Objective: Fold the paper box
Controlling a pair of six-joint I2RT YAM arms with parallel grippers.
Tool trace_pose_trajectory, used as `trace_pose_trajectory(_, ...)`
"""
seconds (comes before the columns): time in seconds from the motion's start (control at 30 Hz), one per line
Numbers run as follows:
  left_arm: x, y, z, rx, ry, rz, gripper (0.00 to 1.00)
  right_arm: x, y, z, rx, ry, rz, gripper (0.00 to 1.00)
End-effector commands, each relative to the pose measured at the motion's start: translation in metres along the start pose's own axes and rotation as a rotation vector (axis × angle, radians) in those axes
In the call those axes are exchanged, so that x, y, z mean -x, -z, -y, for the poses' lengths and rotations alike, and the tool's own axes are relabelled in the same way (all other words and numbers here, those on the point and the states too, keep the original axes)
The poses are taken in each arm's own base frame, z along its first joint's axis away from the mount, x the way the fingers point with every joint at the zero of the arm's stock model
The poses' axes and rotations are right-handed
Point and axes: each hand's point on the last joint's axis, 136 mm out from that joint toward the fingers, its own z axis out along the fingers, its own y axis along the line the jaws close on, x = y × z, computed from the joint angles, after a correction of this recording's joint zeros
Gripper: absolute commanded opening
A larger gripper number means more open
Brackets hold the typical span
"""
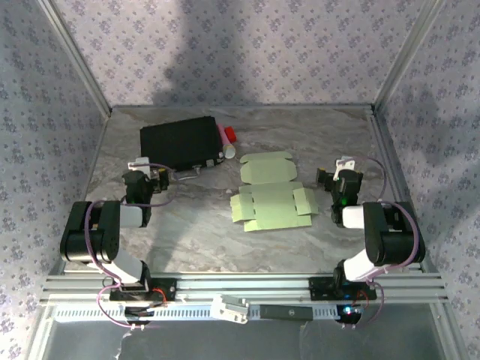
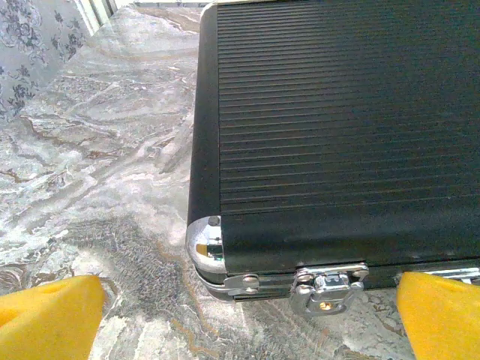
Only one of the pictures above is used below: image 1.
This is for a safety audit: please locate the pink white cylinder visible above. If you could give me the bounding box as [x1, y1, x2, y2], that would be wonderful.
[216, 123, 238, 161]

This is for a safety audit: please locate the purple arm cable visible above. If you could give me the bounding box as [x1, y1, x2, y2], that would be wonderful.
[339, 156, 420, 331]
[85, 163, 177, 331]

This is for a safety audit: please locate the white plastic bracket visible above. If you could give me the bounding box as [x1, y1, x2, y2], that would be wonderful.
[211, 294, 249, 324]

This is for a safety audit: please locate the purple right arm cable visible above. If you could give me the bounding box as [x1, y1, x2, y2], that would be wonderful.
[339, 156, 420, 331]

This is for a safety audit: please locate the light green paper box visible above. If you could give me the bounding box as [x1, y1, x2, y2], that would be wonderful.
[229, 151, 320, 233]

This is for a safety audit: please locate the black hard case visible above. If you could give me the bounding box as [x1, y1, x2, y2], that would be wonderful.
[139, 115, 227, 183]

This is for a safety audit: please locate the black rectangular device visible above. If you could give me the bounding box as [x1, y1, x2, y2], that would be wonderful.
[260, 305, 314, 320]

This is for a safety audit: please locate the aluminium frame bar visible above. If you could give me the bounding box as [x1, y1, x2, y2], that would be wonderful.
[370, 0, 448, 113]
[36, 0, 113, 117]
[110, 104, 374, 112]
[369, 104, 446, 277]

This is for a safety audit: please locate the white slotted cable duct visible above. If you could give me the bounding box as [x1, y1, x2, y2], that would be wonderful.
[54, 302, 363, 323]

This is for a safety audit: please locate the black controller board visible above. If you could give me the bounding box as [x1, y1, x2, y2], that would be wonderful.
[335, 303, 364, 324]
[123, 305, 155, 326]

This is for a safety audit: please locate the wide aluminium frame rail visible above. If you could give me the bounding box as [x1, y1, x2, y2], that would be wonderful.
[40, 272, 450, 304]

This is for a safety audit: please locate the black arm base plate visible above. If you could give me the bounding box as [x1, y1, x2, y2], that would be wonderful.
[309, 277, 378, 301]
[108, 279, 177, 303]

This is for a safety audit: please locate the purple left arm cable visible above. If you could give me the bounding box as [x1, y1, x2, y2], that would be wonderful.
[85, 163, 177, 331]

